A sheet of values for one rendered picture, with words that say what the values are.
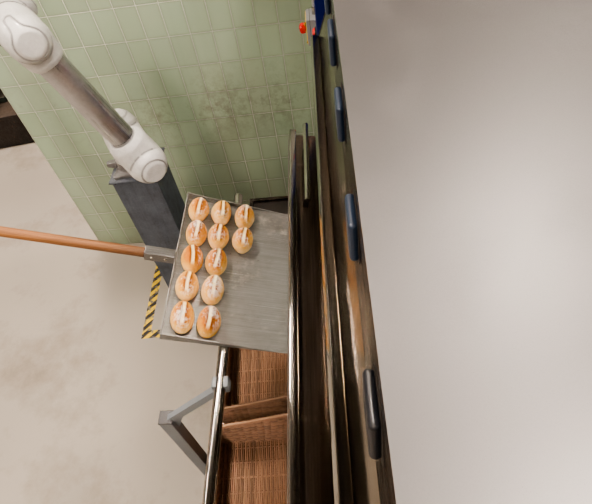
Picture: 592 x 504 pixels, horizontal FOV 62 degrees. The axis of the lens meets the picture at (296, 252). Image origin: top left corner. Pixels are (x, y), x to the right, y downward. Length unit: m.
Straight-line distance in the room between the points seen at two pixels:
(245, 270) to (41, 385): 1.82
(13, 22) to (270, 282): 1.05
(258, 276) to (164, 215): 0.97
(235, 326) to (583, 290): 1.19
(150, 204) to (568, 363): 2.19
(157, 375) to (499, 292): 2.59
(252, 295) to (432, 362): 1.24
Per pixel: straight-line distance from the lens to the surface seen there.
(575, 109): 0.49
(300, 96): 2.59
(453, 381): 0.30
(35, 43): 1.73
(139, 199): 2.38
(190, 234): 1.58
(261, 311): 1.49
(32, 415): 3.07
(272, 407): 1.81
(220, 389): 1.36
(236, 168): 2.89
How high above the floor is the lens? 2.37
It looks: 50 degrees down
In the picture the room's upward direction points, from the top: 11 degrees counter-clockwise
